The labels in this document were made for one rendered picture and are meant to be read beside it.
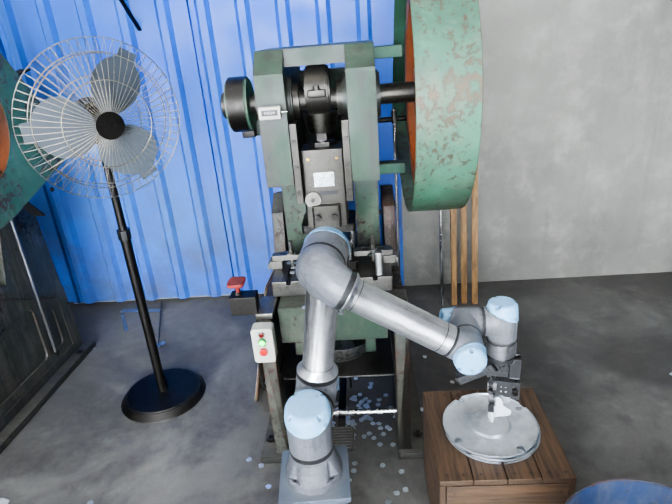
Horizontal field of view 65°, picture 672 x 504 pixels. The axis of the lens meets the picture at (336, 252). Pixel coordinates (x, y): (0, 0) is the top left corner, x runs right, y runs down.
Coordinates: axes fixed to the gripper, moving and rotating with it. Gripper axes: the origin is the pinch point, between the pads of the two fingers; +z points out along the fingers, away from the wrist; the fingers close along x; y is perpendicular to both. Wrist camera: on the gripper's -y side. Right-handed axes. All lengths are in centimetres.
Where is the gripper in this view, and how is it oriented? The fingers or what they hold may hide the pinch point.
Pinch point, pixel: (489, 413)
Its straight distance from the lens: 156.8
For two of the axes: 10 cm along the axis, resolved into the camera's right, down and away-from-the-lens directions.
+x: 2.9, -3.9, 8.7
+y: 9.5, 0.4, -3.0
